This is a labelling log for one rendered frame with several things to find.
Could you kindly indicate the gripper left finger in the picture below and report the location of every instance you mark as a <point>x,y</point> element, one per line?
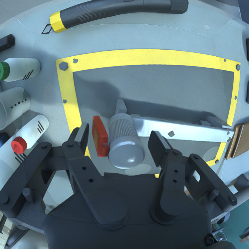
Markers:
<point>81,167</point>

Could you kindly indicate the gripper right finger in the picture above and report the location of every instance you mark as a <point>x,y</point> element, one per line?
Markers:
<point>171,175</point>

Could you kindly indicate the grey lever with knurled grip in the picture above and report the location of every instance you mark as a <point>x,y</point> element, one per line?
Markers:
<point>124,140</point>

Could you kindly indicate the red tag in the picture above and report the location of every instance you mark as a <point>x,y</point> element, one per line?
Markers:
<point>100,134</point>

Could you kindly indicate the white bottle with red cap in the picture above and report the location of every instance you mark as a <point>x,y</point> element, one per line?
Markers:
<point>35,129</point>

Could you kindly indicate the brown clipboard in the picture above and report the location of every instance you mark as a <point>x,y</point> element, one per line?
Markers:
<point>239,140</point>

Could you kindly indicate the blue canister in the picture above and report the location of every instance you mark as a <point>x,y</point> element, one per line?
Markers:
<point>2,140</point>

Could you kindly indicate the clear beaker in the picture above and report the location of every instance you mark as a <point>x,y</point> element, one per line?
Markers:
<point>11,107</point>

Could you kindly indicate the white bottle with green cap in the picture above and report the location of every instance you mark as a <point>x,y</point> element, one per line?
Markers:
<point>21,69</point>

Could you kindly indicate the black hex tube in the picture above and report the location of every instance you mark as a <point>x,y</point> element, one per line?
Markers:
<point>6,41</point>

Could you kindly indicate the black and yellow flashlight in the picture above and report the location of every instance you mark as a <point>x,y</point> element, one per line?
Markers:
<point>116,10</point>

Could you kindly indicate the grey lever rest bracket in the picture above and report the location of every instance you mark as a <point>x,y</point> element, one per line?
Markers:
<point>121,106</point>

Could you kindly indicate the yellow rest frame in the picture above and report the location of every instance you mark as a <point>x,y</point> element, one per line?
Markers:
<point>136,58</point>

